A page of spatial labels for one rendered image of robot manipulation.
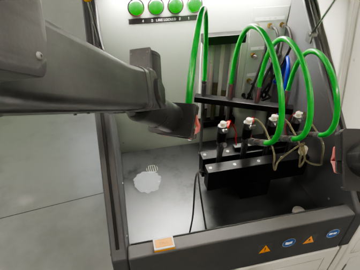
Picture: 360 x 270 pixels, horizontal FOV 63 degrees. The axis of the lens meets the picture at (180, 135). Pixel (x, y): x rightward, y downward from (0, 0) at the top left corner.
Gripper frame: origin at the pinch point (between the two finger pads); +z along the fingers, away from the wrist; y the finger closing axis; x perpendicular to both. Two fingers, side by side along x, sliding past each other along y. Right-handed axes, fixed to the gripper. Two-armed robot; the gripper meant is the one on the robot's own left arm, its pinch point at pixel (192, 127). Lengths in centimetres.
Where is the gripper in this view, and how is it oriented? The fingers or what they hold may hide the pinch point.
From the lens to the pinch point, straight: 65.6
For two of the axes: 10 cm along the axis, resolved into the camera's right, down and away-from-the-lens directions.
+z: 4.9, 1.7, 8.5
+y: -8.5, -1.1, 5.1
